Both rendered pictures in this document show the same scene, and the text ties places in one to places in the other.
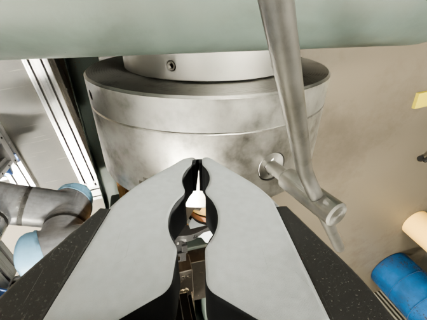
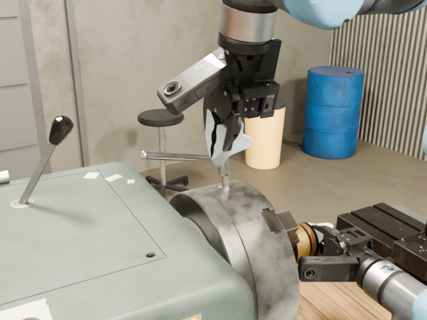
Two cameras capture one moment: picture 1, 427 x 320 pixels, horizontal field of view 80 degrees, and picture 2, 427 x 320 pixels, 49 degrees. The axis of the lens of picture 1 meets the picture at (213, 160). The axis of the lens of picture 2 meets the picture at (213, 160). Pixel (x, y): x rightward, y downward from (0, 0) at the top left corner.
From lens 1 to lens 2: 0.66 m
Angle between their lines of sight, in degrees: 44
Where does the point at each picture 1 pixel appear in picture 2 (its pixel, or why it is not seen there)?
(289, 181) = (223, 168)
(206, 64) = not seen: hidden behind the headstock
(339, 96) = not seen: hidden behind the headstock
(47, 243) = (406, 306)
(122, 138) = (254, 249)
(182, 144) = (234, 214)
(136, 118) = (235, 239)
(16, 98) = not seen: outside the picture
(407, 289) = (332, 121)
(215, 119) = (213, 206)
